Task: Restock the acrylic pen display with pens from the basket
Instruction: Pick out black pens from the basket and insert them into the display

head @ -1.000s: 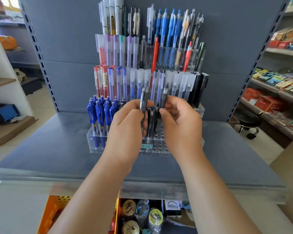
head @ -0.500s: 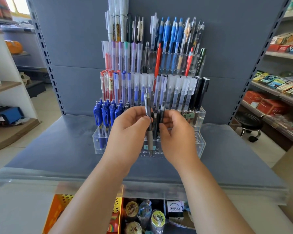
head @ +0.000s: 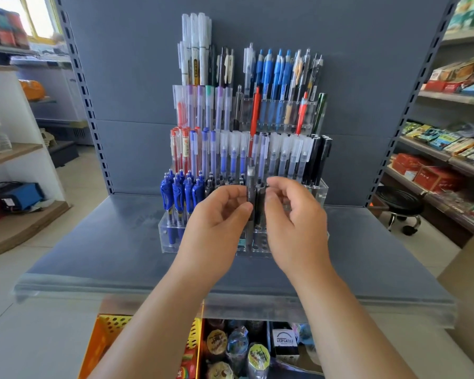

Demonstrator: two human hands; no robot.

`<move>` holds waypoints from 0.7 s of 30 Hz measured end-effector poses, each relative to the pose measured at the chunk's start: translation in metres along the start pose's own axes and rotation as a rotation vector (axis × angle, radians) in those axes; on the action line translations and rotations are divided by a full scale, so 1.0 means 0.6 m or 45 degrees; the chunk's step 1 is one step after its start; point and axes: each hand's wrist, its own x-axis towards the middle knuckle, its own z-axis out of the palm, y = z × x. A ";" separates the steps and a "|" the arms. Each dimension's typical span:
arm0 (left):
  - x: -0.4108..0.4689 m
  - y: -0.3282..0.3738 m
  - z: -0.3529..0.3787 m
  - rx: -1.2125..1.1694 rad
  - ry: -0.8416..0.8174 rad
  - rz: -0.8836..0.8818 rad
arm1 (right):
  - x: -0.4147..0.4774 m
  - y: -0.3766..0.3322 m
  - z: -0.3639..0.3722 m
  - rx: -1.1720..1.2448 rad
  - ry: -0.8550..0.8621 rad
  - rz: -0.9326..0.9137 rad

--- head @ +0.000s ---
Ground person's right hand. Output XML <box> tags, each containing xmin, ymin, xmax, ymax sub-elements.
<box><xmin>264</xmin><ymin>176</ymin><xmax>332</xmax><ymax>278</ymax></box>

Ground person's left hand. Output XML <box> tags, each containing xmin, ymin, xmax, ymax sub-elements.
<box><xmin>174</xmin><ymin>184</ymin><xmax>254</xmax><ymax>282</ymax></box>

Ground black click pen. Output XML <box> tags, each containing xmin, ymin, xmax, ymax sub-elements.
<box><xmin>255</xmin><ymin>184</ymin><xmax>268</xmax><ymax>230</ymax></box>

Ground grey clear gel pen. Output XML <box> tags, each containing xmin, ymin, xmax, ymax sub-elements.
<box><xmin>247</xmin><ymin>159</ymin><xmax>257</xmax><ymax>217</ymax></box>

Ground person's left forearm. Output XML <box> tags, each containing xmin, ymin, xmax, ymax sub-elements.
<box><xmin>88</xmin><ymin>266</ymin><xmax>222</xmax><ymax>379</ymax></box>

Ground person's right forearm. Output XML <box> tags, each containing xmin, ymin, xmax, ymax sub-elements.
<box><xmin>290</xmin><ymin>264</ymin><xmax>419</xmax><ymax>379</ymax></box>

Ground clear acrylic pen display stand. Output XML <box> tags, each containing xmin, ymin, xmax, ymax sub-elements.
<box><xmin>158</xmin><ymin>84</ymin><xmax>329</xmax><ymax>255</ymax></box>

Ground cluster of black click pens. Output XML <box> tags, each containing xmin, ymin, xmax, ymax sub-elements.
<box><xmin>204</xmin><ymin>173</ymin><xmax>249</xmax><ymax>196</ymax></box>

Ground row of frosted black-ink pens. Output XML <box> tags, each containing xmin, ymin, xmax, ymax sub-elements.
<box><xmin>250</xmin><ymin>132</ymin><xmax>315</xmax><ymax>183</ymax></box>

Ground row of frosted blue-ink pens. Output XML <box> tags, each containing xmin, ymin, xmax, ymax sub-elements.
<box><xmin>189</xmin><ymin>128</ymin><xmax>250</xmax><ymax>183</ymax></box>

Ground glossy black pen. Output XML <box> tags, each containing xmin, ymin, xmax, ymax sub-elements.
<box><xmin>303</xmin><ymin>134</ymin><xmax>320</xmax><ymax>186</ymax></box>
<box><xmin>313</xmin><ymin>135</ymin><xmax>327</xmax><ymax>187</ymax></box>
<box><xmin>320</xmin><ymin>136</ymin><xmax>333</xmax><ymax>186</ymax></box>

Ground cluster of dark blue click pens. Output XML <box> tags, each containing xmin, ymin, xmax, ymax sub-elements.
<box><xmin>160</xmin><ymin>169</ymin><xmax>206</xmax><ymax>249</ymax></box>

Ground orange-red retractable pen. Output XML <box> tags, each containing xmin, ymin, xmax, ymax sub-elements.
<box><xmin>249</xmin><ymin>87</ymin><xmax>261</xmax><ymax>158</ymax></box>
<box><xmin>295</xmin><ymin>92</ymin><xmax>309</xmax><ymax>135</ymax></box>

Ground dark green pen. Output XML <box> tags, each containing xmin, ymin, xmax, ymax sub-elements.
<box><xmin>312</xmin><ymin>92</ymin><xmax>328</xmax><ymax>135</ymax></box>

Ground row of pastel capped pens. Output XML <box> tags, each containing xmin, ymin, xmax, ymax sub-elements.
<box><xmin>172</xmin><ymin>84</ymin><xmax>234</xmax><ymax>131</ymax></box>

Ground black round stool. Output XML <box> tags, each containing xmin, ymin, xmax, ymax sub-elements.
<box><xmin>375</xmin><ymin>185</ymin><xmax>425</xmax><ymax>236</ymax></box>

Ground white and black small box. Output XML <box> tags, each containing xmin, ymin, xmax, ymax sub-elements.
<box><xmin>271</xmin><ymin>328</ymin><xmax>300</xmax><ymax>364</ymax></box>

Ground light blue packet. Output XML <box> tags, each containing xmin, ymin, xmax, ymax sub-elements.
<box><xmin>297</xmin><ymin>323</ymin><xmax>321</xmax><ymax>366</ymax></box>

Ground patterned cap bottle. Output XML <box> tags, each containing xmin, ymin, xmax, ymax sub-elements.
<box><xmin>206</xmin><ymin>329</ymin><xmax>228</xmax><ymax>356</ymax></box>
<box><xmin>206</xmin><ymin>361</ymin><xmax>234</xmax><ymax>379</ymax></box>
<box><xmin>247</xmin><ymin>342</ymin><xmax>271</xmax><ymax>379</ymax></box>
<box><xmin>226</xmin><ymin>326</ymin><xmax>249</xmax><ymax>376</ymax></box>

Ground row of light blue retractable pens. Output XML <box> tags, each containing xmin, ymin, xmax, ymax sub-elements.
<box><xmin>243</xmin><ymin>43</ymin><xmax>324</xmax><ymax>127</ymax></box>

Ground red carton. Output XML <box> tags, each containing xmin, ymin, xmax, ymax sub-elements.
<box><xmin>391</xmin><ymin>153</ymin><xmax>431</xmax><ymax>182</ymax></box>
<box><xmin>413</xmin><ymin>166</ymin><xmax>465</xmax><ymax>194</ymax></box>

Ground grey-blue metal shelf board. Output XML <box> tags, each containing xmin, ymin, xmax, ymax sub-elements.
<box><xmin>13</xmin><ymin>192</ymin><xmax>457</xmax><ymax>327</ymax></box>

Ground black and white click pens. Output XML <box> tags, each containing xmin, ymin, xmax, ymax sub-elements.
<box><xmin>209</xmin><ymin>45</ymin><xmax>236</xmax><ymax>88</ymax></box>

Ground grey-blue shelf back panel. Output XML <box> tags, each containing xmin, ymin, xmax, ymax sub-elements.
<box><xmin>59</xmin><ymin>0</ymin><xmax>453</xmax><ymax>207</ymax></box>

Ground bundle of white capped markers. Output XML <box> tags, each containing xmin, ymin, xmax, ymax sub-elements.
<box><xmin>177</xmin><ymin>12</ymin><xmax>213</xmax><ymax>87</ymax></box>

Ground perforated grey shelf upright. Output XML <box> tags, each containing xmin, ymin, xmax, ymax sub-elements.
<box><xmin>364</xmin><ymin>0</ymin><xmax>463</xmax><ymax>207</ymax></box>
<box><xmin>53</xmin><ymin>0</ymin><xmax>115</xmax><ymax>195</ymax></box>

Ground orange perforated plastic basket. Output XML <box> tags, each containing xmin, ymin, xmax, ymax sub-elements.
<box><xmin>78</xmin><ymin>314</ymin><xmax>203</xmax><ymax>379</ymax></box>

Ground store shelving with snack packets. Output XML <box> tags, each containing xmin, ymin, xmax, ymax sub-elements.
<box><xmin>373</xmin><ymin>0</ymin><xmax>474</xmax><ymax>249</ymax></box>

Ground blue electric device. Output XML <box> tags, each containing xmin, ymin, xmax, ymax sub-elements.
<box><xmin>0</xmin><ymin>182</ymin><xmax>46</xmax><ymax>213</ymax></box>

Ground white wooden shelf unit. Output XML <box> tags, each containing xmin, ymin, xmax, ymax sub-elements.
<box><xmin>0</xmin><ymin>64</ymin><xmax>71</xmax><ymax>262</ymax></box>

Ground orange round object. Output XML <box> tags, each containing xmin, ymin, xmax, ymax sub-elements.
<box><xmin>20</xmin><ymin>79</ymin><xmax>47</xmax><ymax>101</ymax></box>

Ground window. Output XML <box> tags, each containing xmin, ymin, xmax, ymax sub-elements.
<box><xmin>0</xmin><ymin>0</ymin><xmax>62</xmax><ymax>41</ymax></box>

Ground colourful boxes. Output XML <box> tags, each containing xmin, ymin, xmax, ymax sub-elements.
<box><xmin>0</xmin><ymin>4</ymin><xmax>31</xmax><ymax>50</ymax></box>

